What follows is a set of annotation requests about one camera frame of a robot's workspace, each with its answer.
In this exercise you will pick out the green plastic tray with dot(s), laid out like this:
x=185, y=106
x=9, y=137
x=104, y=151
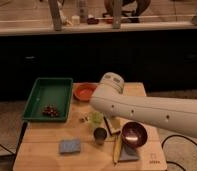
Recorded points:
x=54, y=92

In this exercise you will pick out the light green cup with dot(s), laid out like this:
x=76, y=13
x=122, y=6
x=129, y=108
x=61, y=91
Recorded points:
x=95, y=119

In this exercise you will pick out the yellow banana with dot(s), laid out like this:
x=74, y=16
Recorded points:
x=117, y=149

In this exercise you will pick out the wooden block eraser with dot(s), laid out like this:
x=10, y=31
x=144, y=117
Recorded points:
x=113, y=125

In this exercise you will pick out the blue sponge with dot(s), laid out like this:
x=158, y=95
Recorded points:
x=70, y=146

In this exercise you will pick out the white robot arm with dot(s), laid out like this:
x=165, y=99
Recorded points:
x=174, y=114

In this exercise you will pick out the small metal cup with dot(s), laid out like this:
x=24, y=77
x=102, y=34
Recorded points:
x=100, y=134

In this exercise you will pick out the dark red grape bunch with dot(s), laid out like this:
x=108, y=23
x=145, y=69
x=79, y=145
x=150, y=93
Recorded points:
x=50, y=111

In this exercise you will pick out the dark purple bowl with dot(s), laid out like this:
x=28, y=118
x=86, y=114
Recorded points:
x=134, y=134

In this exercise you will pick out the grey cloth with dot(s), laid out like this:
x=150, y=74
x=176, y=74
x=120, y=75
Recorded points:
x=128, y=154

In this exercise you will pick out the orange bowl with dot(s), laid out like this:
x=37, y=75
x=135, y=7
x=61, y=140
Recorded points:
x=84, y=91

